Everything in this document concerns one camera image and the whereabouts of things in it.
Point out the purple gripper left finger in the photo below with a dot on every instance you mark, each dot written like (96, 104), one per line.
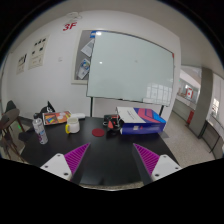
(66, 165)

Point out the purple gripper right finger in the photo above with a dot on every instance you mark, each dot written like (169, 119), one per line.
(152, 166)

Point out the clear plastic water bottle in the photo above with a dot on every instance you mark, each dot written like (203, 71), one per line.
(39, 129)

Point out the red round coaster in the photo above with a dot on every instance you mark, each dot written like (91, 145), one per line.
(98, 132)

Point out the colourful flat box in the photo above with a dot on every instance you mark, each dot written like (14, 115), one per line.
(55, 117)

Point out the blue and red cardboard box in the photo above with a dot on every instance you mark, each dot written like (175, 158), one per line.
(140, 121)

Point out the black chair behind table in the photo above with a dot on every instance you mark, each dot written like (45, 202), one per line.
(48, 108)

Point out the black red device on table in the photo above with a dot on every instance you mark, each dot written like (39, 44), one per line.
(113, 123)

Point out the large whiteboard on stand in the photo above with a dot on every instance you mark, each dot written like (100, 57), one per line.
(129, 69)

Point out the grey notice board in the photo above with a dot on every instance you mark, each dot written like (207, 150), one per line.
(82, 57)

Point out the small white poster left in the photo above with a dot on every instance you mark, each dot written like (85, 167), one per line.
(21, 64)

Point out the white poster with pictograms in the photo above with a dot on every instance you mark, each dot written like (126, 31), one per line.
(38, 52)

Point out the white mug yellow handle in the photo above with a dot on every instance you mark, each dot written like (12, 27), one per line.
(72, 126)

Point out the red 3F wall sign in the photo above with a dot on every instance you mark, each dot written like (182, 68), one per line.
(69, 26)

